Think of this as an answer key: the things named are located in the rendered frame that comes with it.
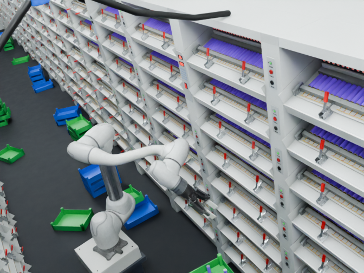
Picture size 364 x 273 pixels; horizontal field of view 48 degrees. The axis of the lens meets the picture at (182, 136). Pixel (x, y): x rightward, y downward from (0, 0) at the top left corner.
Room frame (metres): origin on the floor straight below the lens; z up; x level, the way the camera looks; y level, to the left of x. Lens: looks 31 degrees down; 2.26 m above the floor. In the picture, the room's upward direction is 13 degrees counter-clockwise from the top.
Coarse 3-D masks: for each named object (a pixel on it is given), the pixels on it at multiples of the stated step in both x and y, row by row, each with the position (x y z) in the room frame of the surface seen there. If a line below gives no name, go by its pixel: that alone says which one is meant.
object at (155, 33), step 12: (132, 24) 2.59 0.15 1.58; (144, 24) 2.56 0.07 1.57; (156, 24) 2.46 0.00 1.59; (168, 24) 2.36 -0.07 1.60; (132, 36) 2.55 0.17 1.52; (144, 36) 2.41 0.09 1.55; (156, 36) 2.36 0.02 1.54; (168, 36) 2.22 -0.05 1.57; (156, 48) 2.25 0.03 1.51; (168, 48) 2.15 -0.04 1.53
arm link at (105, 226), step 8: (96, 216) 2.06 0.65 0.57; (104, 216) 2.04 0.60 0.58; (112, 216) 2.08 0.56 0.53; (96, 224) 2.00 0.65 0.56; (104, 224) 1.99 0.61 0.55; (112, 224) 2.02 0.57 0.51; (120, 224) 2.07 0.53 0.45; (96, 232) 1.98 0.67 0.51; (104, 232) 1.97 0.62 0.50; (112, 232) 2.00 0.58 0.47; (96, 240) 1.98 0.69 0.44; (104, 240) 1.97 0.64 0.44; (112, 240) 1.98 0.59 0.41; (104, 248) 1.97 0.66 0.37
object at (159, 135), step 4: (160, 128) 2.59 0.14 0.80; (164, 128) 2.60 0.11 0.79; (160, 132) 2.59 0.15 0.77; (156, 136) 2.57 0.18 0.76; (160, 136) 2.58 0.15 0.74; (164, 136) 2.56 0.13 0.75; (172, 136) 2.51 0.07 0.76; (160, 140) 2.54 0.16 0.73; (164, 140) 2.52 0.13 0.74; (168, 140) 2.50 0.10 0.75; (164, 144) 2.48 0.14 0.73; (188, 156) 2.24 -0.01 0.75; (188, 164) 2.17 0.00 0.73; (192, 164) 2.16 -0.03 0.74; (196, 164) 2.14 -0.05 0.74; (192, 168) 2.14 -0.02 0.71; (196, 168) 2.10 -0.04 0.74; (196, 172) 2.12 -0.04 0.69; (200, 172) 2.02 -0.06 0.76
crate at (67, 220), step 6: (66, 210) 2.87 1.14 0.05; (72, 210) 2.85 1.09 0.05; (78, 210) 2.83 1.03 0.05; (84, 210) 2.81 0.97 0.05; (90, 210) 2.77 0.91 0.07; (60, 216) 2.83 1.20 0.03; (66, 216) 2.85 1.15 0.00; (72, 216) 2.83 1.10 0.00; (78, 216) 2.81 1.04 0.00; (84, 216) 2.79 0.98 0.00; (90, 216) 2.74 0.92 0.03; (54, 222) 2.74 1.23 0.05; (60, 222) 2.78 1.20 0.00; (66, 222) 2.77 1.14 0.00; (72, 222) 2.75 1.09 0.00; (78, 222) 2.73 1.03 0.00; (84, 222) 2.65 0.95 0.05; (54, 228) 2.70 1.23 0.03; (60, 228) 2.68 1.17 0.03; (66, 228) 2.66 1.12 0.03; (72, 228) 2.64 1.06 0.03; (78, 228) 2.62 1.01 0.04; (84, 228) 2.62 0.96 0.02
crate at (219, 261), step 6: (216, 258) 1.53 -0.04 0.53; (222, 258) 1.53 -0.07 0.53; (204, 264) 1.51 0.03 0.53; (210, 264) 1.52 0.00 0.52; (216, 264) 1.53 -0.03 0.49; (222, 264) 1.53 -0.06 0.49; (198, 270) 1.50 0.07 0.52; (204, 270) 1.51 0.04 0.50; (216, 270) 1.50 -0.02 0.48; (222, 270) 1.49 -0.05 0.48; (228, 270) 1.47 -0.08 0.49
